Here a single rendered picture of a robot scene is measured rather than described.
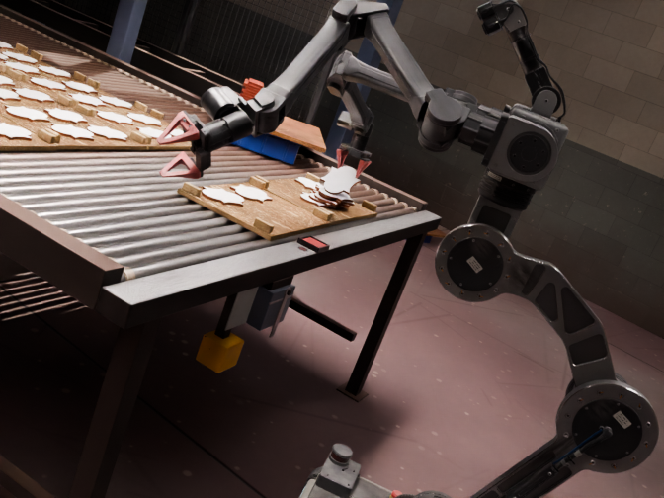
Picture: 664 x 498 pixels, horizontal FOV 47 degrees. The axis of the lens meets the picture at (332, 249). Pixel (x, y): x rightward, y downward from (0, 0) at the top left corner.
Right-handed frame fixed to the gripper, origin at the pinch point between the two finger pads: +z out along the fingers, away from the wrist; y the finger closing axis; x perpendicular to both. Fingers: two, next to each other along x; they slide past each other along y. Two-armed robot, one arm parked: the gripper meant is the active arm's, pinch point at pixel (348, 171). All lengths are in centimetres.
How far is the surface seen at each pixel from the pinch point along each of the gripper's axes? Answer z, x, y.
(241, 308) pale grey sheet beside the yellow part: 29, 88, -20
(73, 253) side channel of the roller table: 13, 137, -3
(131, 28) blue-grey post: -8, -75, 174
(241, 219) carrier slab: 14, 66, 0
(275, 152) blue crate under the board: 11, -30, 46
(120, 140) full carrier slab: 13, 51, 61
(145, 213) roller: 16, 92, 14
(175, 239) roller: 16, 98, -1
